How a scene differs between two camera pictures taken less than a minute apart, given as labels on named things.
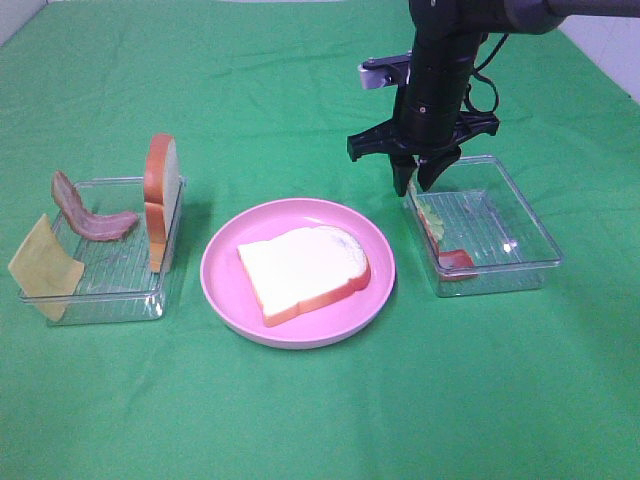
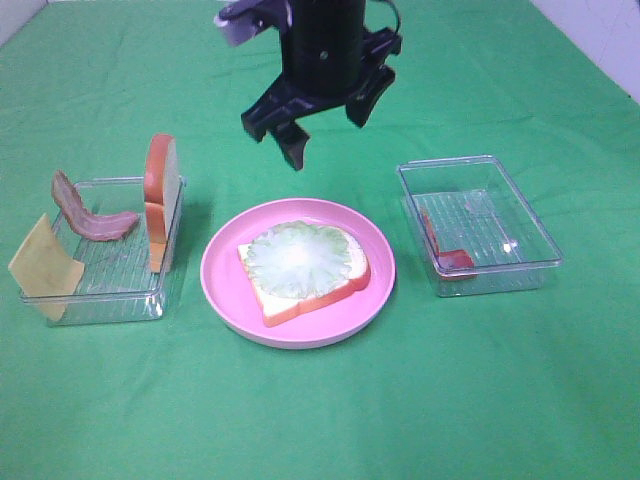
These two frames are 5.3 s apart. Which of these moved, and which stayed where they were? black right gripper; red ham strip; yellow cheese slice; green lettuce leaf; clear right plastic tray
Moved: green lettuce leaf; black right gripper
Stayed: red ham strip; yellow cheese slice; clear right plastic tray
